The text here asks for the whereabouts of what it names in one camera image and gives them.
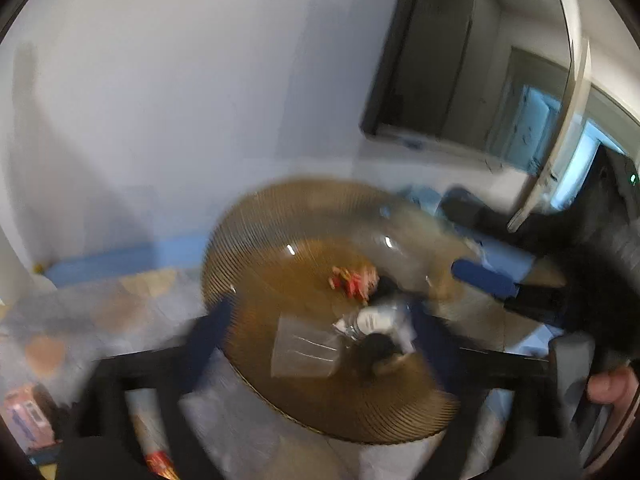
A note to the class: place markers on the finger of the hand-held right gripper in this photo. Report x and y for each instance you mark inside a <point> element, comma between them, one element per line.
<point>500,220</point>
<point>485,277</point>

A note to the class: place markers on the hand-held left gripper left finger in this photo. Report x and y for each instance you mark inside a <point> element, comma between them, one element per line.
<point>210,332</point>

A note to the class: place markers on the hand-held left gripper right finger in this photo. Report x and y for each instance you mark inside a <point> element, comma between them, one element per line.
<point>432,340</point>

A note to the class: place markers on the amber ribbed glass bowl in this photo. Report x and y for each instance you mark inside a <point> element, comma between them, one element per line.
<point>280,270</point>

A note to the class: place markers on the pink cartoon box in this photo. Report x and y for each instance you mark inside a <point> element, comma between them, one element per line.
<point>25,415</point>

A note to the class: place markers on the person's right hand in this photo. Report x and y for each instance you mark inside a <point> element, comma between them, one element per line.
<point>607,385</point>

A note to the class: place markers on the black rounded object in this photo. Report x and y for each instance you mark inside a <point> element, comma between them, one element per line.
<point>380,355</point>

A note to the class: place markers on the white door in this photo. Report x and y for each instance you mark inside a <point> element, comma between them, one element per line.
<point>545,180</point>

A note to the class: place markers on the clear bottle with white label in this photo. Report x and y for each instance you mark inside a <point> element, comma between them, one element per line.
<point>375,317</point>

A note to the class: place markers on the clear plastic cup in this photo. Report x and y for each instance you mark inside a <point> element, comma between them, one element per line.
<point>302,350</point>

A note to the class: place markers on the red and white toy figure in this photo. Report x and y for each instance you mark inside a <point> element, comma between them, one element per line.
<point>352,280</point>

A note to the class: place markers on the printed mat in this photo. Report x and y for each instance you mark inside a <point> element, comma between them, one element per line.
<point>75,310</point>

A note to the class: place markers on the black flat screen television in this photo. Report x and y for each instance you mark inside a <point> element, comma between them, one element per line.
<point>450,60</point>

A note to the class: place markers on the small yellow clip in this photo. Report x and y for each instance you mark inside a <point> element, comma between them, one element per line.
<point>38,266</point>

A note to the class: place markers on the white curved post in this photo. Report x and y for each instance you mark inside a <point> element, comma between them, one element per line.
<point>20,270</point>

